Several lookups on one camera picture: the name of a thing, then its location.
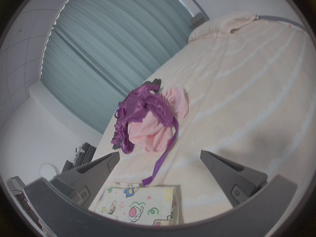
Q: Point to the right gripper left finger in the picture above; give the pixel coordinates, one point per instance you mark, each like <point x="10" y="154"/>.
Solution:
<point x="91" y="179"/>

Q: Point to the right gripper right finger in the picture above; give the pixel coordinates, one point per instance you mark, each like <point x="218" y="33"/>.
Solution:
<point x="234" y="179"/>

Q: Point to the white printed pyjama top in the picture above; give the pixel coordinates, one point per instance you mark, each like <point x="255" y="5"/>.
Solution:
<point x="138" y="204"/>

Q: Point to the pile of clothes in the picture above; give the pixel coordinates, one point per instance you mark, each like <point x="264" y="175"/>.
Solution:
<point x="148" y="117"/>

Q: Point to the bed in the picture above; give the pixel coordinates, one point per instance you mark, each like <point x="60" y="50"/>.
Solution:
<point x="246" y="95"/>

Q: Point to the grey crumpled cloth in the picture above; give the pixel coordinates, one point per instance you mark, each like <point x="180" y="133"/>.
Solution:
<point x="79" y="152"/>

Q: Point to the blue-green curtain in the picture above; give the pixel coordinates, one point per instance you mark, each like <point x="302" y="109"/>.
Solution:
<point x="111" y="46"/>

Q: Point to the cream pillow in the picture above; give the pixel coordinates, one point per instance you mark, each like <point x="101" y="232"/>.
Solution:
<point x="222" y="25"/>

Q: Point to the grey white bedside table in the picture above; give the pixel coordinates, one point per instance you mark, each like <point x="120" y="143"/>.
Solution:
<point x="197" y="20"/>

